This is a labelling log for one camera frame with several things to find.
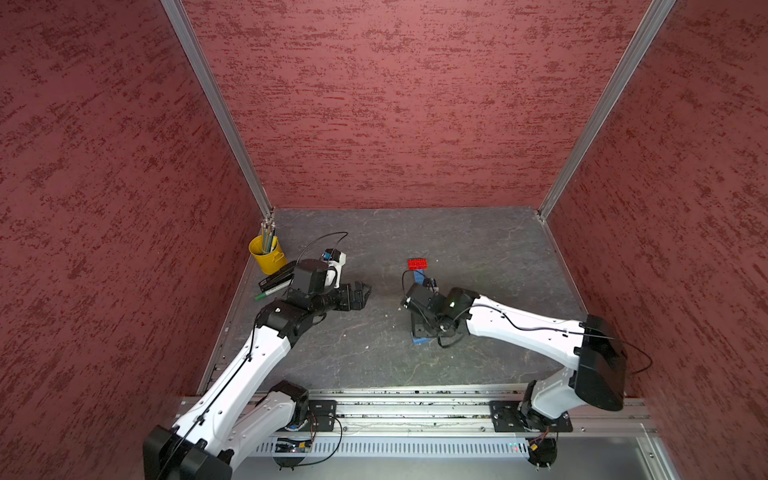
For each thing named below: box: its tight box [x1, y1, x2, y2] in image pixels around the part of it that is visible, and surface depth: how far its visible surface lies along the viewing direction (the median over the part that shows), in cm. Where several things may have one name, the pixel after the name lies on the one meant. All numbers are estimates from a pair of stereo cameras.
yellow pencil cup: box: [248, 234, 288, 275], surface depth 98 cm
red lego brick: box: [407, 258, 429, 271], surface depth 103 cm
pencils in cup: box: [260, 218, 278, 254], surface depth 97 cm
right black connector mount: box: [526, 438, 558, 472], surface depth 72 cm
